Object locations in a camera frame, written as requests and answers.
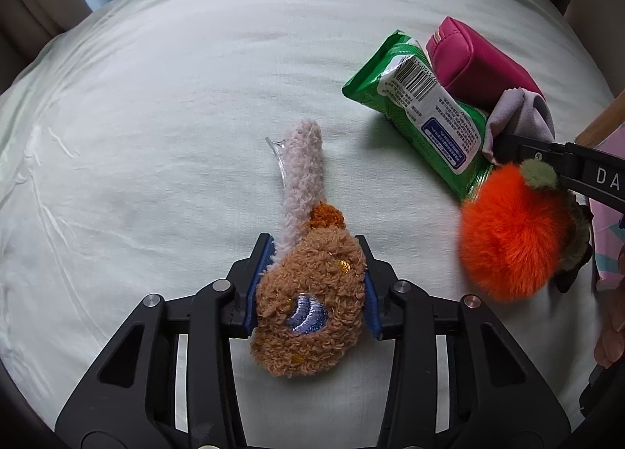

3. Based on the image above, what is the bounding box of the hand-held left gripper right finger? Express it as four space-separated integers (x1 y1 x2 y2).
354 234 572 449

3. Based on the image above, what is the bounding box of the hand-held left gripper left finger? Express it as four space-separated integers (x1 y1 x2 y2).
55 233 274 449

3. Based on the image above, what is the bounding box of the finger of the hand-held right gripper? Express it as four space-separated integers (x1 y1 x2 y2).
495 133 570 176

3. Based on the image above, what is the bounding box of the brown bear plush hair clip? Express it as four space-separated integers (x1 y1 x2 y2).
249 119 368 378

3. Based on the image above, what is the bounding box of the orange fluffy plush pom-pom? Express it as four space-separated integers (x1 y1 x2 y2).
460 159 573 303

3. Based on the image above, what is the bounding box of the person's right hand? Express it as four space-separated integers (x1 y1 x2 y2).
593 245 625 369

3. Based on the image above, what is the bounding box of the grey cloth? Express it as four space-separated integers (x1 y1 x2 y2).
481 88 556 167

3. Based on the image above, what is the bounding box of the wooden bar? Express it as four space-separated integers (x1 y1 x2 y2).
576 88 625 148

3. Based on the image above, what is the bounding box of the dark brown scrunchie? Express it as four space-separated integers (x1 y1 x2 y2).
554 195 594 294

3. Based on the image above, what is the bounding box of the pink printed cloth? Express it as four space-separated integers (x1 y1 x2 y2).
588 124 625 291

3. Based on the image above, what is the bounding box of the pink zipper pouch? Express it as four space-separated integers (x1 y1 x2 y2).
425 16 545 101

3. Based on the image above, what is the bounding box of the green wet wipes pack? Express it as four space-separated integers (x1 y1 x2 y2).
342 29 494 203

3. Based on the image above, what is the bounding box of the brown board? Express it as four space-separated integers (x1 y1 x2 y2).
564 0 625 86

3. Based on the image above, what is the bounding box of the light green bedsheet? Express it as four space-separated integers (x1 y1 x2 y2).
0 0 617 436

